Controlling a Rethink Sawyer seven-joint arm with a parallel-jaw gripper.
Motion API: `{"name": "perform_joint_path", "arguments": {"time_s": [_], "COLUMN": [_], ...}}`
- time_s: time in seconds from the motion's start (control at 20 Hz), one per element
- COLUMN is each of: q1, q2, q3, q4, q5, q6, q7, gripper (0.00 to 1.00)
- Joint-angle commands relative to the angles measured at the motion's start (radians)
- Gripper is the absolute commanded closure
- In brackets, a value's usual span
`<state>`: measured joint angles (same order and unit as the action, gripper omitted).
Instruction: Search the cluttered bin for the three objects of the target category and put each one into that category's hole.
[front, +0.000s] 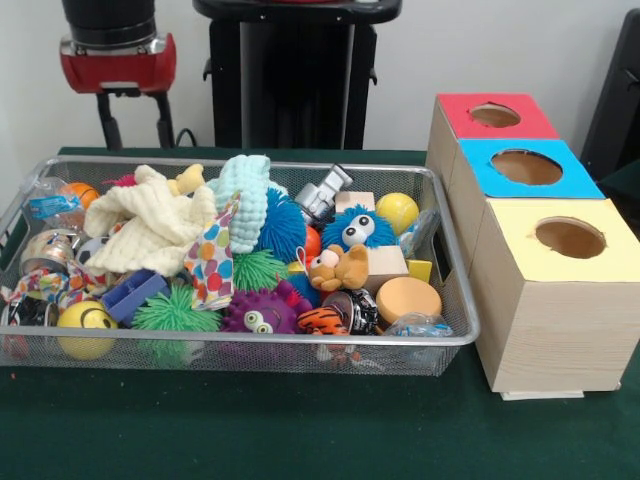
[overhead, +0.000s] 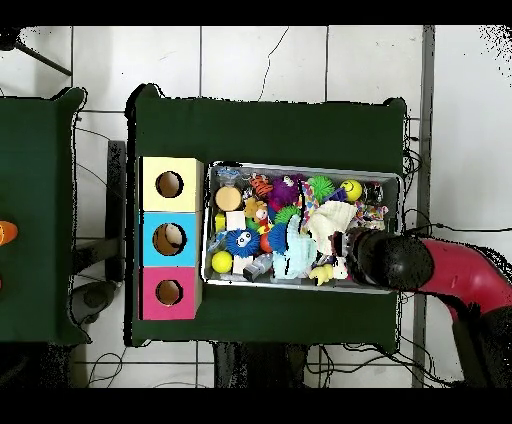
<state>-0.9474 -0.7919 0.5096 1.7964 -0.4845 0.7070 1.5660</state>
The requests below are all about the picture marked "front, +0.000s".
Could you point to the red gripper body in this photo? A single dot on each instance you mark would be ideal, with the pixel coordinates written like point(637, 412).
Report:
point(115, 72)

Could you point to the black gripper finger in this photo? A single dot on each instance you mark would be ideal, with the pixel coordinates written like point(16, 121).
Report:
point(163, 120)
point(109, 120)

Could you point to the clear plastic packet blue label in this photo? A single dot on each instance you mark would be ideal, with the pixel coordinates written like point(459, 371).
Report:
point(50, 205)

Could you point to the clear mesh bin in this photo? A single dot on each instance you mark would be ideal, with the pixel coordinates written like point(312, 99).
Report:
point(250, 356)

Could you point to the wooden box with three holes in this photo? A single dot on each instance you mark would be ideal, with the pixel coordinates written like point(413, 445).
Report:
point(550, 320)

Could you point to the cream knitted cloth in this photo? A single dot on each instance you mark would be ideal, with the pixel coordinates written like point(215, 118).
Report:
point(150, 230)

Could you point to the mint green knitted cloth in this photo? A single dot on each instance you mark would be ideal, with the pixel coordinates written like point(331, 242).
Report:
point(245, 200)

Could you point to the polka dot cloth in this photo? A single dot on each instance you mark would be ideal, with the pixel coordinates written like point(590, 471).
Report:
point(208, 265)

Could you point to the green spiky ball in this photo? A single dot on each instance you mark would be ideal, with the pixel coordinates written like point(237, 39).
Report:
point(175, 312)

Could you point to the yellow smiley ball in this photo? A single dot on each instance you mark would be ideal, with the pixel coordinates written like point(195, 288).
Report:
point(85, 325)

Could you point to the purple spiky ball with eyes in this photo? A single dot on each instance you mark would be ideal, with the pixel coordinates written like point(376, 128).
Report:
point(255, 312)

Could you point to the blue fuzzy toy with eyes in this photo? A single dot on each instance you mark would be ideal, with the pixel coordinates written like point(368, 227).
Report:
point(350, 232)

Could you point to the brown plush toy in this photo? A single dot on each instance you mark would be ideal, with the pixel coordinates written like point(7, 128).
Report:
point(345, 270)

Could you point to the plain yellow ball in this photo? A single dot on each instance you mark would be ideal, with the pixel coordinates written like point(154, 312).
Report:
point(398, 212)

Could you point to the black chair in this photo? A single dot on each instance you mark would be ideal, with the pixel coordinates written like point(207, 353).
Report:
point(620, 100)

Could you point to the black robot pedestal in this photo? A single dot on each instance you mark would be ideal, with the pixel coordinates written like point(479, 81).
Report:
point(290, 80)

